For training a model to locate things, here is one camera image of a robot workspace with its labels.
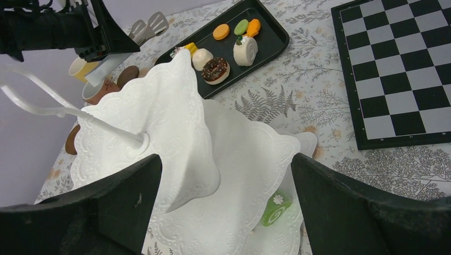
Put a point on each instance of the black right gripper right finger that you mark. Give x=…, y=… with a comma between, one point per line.
x=345, y=216

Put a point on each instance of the silver serving tongs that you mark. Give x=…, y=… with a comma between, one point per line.
x=140, y=33

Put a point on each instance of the white three-tier dessert stand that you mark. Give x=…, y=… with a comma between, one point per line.
x=219, y=168

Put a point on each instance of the yellow cup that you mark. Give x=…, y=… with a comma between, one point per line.
x=80, y=68

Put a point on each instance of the black and grey chessboard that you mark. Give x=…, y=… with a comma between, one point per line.
x=395, y=57

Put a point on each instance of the dark brown saucer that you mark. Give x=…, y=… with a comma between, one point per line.
x=128, y=74

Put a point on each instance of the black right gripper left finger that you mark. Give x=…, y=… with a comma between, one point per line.
x=108, y=216

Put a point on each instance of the cream round mousse cake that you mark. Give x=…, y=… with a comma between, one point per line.
x=200, y=58

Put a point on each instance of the orange macaron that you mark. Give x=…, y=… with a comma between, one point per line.
x=221, y=31

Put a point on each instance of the yellow striped cake slice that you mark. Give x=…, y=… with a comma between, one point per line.
x=191, y=47

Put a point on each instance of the green matcha roll cake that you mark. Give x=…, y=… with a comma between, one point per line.
x=277, y=204

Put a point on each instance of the chocolate sprinkle donut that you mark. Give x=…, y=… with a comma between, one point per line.
x=215, y=71

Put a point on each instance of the large brown saucer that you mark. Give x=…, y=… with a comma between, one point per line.
x=69, y=144

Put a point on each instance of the white swiss roll cake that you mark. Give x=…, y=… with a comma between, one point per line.
x=245, y=50

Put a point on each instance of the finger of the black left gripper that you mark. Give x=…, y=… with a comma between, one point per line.
x=103, y=35

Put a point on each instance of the black serving tray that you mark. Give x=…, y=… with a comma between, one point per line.
x=272, y=40

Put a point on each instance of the orange fish pastry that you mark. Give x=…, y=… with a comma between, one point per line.
x=253, y=28

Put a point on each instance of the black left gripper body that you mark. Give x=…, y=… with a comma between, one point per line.
x=28, y=25

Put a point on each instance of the green macaron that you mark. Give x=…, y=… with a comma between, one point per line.
x=241, y=27

